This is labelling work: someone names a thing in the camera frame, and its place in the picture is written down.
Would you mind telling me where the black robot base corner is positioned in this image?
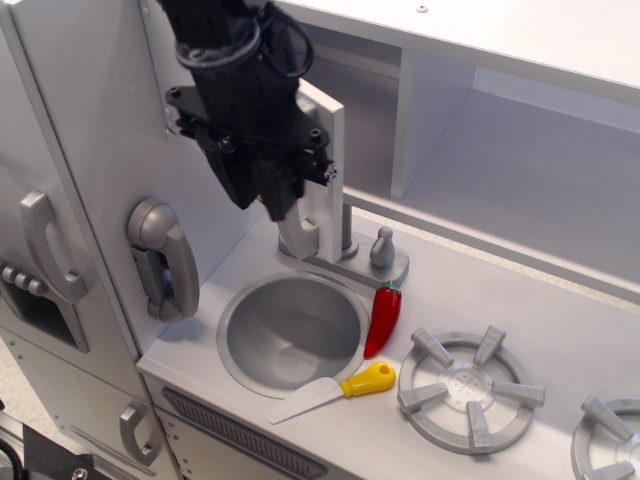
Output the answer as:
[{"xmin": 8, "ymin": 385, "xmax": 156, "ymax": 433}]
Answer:
[{"xmin": 1, "ymin": 403, "xmax": 104, "ymax": 479}]

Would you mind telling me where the red toy chili pepper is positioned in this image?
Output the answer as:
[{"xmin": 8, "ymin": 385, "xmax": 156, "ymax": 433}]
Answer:
[{"xmin": 364, "ymin": 281, "xmax": 402, "ymax": 359}]

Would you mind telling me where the yellow handled toy knife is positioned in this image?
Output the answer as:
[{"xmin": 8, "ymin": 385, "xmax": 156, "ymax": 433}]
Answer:
[{"xmin": 269, "ymin": 362, "xmax": 396, "ymax": 425}]

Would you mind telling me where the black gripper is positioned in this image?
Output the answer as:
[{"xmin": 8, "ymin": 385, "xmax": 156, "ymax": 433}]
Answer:
[{"xmin": 165, "ymin": 49, "xmax": 335, "ymax": 222}]

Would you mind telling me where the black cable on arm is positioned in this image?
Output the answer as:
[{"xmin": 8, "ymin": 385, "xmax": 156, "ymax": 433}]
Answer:
[{"xmin": 259, "ymin": 4, "xmax": 315, "ymax": 80}]

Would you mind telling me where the silver toy wall phone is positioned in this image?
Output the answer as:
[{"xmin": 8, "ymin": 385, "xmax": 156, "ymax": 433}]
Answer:
[{"xmin": 126, "ymin": 197, "xmax": 200, "ymax": 323}]

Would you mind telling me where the grey oven vent panel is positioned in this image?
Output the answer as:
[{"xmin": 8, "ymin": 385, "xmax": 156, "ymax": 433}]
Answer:
[{"xmin": 162, "ymin": 388, "xmax": 327, "ymax": 479}]

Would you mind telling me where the silver stove burner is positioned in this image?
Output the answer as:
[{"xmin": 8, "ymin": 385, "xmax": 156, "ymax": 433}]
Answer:
[
  {"xmin": 397, "ymin": 325, "xmax": 546, "ymax": 455},
  {"xmin": 571, "ymin": 395, "xmax": 639, "ymax": 479}
]

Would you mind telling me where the silver lower fridge handle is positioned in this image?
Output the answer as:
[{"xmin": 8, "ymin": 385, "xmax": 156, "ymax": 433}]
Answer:
[{"xmin": 119, "ymin": 400, "xmax": 161, "ymax": 467}]

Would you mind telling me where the silver toy faucet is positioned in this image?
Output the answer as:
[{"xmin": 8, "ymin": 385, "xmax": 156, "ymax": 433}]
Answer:
[{"xmin": 277, "ymin": 205, "xmax": 410, "ymax": 288}]

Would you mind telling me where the silver round sink basin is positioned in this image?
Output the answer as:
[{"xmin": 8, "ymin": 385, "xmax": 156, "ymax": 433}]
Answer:
[{"xmin": 216, "ymin": 272, "xmax": 370, "ymax": 399}]

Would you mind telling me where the silver upper fridge handle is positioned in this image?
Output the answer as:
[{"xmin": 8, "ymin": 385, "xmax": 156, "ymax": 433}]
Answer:
[{"xmin": 20, "ymin": 190, "xmax": 87, "ymax": 304}]

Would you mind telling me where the silver fridge handle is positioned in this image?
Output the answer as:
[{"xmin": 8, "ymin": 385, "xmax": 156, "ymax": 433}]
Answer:
[
  {"xmin": 20, "ymin": 190, "xmax": 87, "ymax": 304},
  {"xmin": 119, "ymin": 400, "xmax": 161, "ymax": 467}
]

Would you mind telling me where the grey ice dispenser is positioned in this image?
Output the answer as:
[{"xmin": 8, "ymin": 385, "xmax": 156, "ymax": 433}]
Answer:
[{"xmin": 1, "ymin": 261, "xmax": 89, "ymax": 353}]

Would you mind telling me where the white toy microwave door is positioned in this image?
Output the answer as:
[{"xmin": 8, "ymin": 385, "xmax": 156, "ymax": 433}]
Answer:
[{"xmin": 137, "ymin": 0, "xmax": 347, "ymax": 265}]

